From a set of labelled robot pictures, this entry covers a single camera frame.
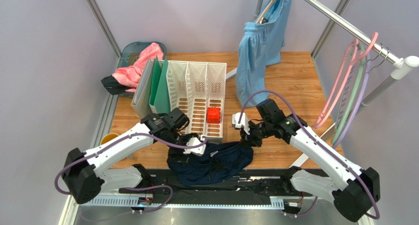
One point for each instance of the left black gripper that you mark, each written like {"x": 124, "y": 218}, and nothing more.
{"x": 173, "y": 156}

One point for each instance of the navy blue shorts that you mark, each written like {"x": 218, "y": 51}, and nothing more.
{"x": 218, "y": 163}

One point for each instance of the green plastic hanger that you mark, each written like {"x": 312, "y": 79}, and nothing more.
{"x": 348, "y": 101}

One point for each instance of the metal clothes rail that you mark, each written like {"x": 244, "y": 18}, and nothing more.
{"x": 385, "y": 132}

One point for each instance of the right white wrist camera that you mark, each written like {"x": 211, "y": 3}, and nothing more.
{"x": 241, "y": 121}

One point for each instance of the grey folder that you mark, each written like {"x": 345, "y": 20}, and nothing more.
{"x": 140, "y": 101}

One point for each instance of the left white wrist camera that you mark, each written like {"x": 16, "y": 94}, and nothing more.
{"x": 195, "y": 146}

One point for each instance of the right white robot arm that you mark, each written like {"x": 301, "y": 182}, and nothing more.
{"x": 350, "y": 188}

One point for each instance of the light blue shorts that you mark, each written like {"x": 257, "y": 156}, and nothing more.
{"x": 260, "y": 47}

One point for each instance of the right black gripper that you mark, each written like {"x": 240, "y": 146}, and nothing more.
{"x": 248, "y": 138}

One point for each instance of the red cube socket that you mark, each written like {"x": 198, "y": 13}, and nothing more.
{"x": 213, "y": 115}

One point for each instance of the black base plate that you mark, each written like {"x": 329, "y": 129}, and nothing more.
{"x": 248, "y": 187}

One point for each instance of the yellow cup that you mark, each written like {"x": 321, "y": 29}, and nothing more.
{"x": 108, "y": 138}

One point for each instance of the green folder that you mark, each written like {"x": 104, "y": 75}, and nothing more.
{"x": 159, "y": 96}

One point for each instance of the pink garment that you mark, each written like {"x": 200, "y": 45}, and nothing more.
{"x": 130, "y": 76}

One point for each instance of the white file organizer rack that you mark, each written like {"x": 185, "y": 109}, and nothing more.
{"x": 194, "y": 87}

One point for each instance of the purple plastic hanger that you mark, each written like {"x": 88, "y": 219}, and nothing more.
{"x": 354, "y": 101}

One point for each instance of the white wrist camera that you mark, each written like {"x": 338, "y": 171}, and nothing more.
{"x": 195, "y": 146}
{"x": 241, "y": 121}

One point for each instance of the wooden hanger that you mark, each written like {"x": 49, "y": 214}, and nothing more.
{"x": 261, "y": 15}

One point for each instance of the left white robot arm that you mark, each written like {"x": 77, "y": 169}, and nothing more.
{"x": 87, "y": 174}

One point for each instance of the black garment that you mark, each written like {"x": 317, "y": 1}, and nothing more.
{"x": 113, "y": 86}

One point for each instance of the pink plastic hanger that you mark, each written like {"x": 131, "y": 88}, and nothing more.
{"x": 351, "y": 57}

